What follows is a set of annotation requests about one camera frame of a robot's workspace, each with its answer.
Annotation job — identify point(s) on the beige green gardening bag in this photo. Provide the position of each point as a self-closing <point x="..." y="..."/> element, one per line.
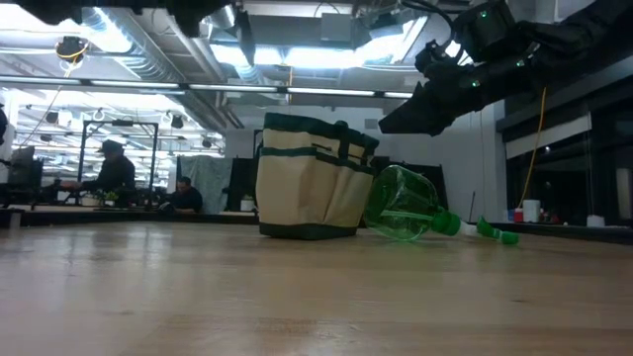
<point x="306" y="193"/>

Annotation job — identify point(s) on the green plastic spray bottle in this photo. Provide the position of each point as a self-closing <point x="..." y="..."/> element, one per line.
<point x="400" y="203"/>

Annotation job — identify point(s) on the red container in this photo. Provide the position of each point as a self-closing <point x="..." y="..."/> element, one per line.
<point x="518" y="215"/>

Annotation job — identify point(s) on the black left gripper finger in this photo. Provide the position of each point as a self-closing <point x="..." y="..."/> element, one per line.
<point x="245" y="37"/>

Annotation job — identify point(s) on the grey tarp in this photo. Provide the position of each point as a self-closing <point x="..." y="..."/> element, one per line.
<point x="205" y="180"/>

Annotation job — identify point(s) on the black robot station frame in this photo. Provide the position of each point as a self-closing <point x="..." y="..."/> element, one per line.
<point x="86" y="163"/>

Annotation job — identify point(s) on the white bucket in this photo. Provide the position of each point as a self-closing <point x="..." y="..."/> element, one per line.
<point x="531" y="211"/>

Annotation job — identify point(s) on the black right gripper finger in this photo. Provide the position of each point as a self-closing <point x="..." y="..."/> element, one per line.
<point x="425" y="116"/>

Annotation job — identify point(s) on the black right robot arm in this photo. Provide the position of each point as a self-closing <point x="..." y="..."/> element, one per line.
<point x="583" y="34"/>

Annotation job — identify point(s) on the small white plant pot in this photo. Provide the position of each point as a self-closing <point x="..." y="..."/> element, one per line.
<point x="247" y="204"/>

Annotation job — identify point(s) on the person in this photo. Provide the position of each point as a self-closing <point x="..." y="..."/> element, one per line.
<point x="116" y="175"/>
<point x="187" y="198"/>

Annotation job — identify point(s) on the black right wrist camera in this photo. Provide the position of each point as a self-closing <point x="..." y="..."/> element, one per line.
<point x="487" y="29"/>

